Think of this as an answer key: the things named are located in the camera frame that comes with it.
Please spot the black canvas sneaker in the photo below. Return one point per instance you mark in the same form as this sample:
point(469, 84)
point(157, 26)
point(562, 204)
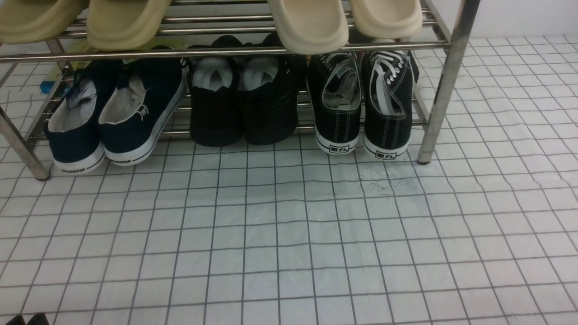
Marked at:
point(387, 83)
point(333, 84)

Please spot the silver metal shoe rack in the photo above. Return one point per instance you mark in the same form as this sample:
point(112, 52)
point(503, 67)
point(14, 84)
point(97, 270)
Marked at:
point(453, 43)

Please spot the black mesh shoe right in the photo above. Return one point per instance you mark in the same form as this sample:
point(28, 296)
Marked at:
point(269, 96)

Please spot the black mesh shoe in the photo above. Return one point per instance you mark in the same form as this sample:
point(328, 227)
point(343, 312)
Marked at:
point(269, 96)
point(216, 119)

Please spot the black mesh shoe left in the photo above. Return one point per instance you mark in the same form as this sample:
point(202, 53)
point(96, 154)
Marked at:
point(216, 119)

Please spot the cream slipper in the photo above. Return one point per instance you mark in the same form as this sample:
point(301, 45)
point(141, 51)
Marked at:
point(387, 19)
point(310, 26)

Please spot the black orange printed box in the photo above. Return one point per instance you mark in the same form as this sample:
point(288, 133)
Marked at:
point(355, 37)

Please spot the navy canvas shoe right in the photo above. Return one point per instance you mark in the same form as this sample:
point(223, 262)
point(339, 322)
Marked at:
point(147, 92)

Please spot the navy canvas shoe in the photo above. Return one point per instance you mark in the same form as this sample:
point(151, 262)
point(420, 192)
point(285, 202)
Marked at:
point(147, 92)
point(71, 128)

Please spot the cream slipper far right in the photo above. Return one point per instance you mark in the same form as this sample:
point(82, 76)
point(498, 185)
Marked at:
point(387, 19)

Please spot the navy canvas shoe left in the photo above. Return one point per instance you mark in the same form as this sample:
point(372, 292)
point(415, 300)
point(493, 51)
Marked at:
point(71, 128)

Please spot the beige slipper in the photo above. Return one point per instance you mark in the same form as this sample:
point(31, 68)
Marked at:
point(124, 24)
point(30, 21)

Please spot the black object bottom left corner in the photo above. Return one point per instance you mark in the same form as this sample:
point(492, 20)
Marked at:
point(37, 319)

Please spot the beige slipper far left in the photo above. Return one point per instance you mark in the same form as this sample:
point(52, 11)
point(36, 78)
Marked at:
point(30, 21)

